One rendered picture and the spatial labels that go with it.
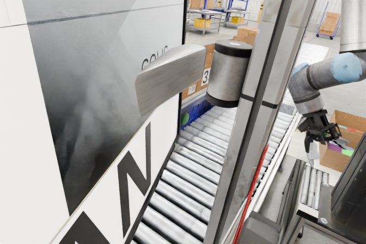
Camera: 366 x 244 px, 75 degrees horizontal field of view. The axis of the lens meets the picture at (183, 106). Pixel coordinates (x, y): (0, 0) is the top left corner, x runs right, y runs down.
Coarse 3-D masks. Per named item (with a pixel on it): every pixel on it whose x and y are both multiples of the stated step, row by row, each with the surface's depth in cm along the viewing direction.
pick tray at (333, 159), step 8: (344, 136) 136; (352, 136) 134; (360, 136) 133; (320, 144) 134; (352, 144) 136; (320, 152) 127; (328, 152) 117; (336, 152) 115; (320, 160) 121; (328, 160) 118; (336, 160) 116; (344, 160) 114; (336, 168) 118
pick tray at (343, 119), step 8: (336, 112) 162; (344, 112) 160; (336, 120) 164; (344, 120) 162; (352, 120) 159; (360, 120) 157; (336, 128) 140; (344, 128) 138; (352, 128) 161; (360, 128) 159
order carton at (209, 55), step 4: (208, 52) 179; (208, 56) 180; (212, 56) 178; (208, 60) 182; (208, 64) 151; (204, 68) 148; (208, 68) 153; (200, 80) 150; (200, 84) 152; (204, 84) 157; (196, 88) 149; (200, 88) 154; (196, 92) 150
